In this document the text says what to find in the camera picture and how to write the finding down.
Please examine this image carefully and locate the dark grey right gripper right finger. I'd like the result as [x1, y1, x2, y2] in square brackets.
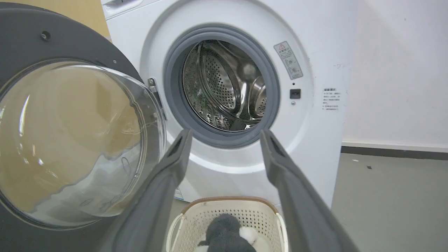
[260, 129, 360, 252]

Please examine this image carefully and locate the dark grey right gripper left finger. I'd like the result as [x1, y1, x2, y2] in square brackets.
[99, 128, 193, 252]

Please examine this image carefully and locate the grey glass washing machine door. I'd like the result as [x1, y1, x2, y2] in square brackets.
[0, 3, 167, 252]

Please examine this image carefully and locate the metal door hinge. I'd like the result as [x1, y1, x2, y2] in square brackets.
[147, 78, 167, 121]

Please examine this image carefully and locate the grey rubber door gasket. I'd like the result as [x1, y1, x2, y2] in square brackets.
[163, 24, 281, 149]

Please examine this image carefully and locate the white front-load washing machine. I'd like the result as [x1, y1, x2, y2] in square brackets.
[101, 0, 357, 210]

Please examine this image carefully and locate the cream perforated laundry basket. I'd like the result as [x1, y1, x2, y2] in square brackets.
[166, 196, 289, 252]

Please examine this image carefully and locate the grey and white plush toy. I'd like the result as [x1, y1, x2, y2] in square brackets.
[195, 214, 259, 252]

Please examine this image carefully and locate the white printed text label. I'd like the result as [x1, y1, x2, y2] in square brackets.
[322, 88, 341, 111]

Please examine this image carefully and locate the stainless steel washer drum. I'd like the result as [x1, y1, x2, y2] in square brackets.
[182, 40, 267, 132]

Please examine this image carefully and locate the grey warning sticker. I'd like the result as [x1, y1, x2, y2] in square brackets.
[273, 41, 304, 80]

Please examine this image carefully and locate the tan wooden cabinet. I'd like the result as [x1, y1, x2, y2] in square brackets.
[0, 0, 112, 42]

